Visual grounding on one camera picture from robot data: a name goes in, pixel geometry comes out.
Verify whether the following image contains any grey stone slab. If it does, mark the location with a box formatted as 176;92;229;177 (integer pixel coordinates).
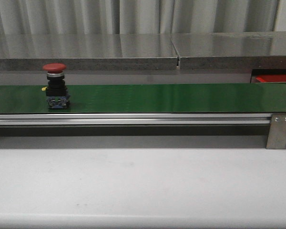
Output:
0;34;178;71
171;31;286;71

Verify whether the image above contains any grey stone slab left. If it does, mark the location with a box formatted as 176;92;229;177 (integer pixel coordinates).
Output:
0;34;178;71

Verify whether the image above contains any grey stone slab right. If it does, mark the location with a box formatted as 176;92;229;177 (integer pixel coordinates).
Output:
171;31;286;71

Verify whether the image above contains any steel conveyor support bracket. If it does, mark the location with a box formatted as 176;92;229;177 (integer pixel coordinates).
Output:
266;113;286;149

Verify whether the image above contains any green conveyor belt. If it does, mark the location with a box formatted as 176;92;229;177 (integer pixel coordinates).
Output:
0;83;286;114

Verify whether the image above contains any red plastic tray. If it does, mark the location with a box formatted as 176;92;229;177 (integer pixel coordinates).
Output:
255;74;286;83

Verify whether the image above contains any aluminium conveyor side rail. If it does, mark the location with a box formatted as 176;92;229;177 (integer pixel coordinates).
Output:
0;113;272;125

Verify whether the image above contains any white pleated curtain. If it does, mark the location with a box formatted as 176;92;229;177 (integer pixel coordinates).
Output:
0;0;286;34

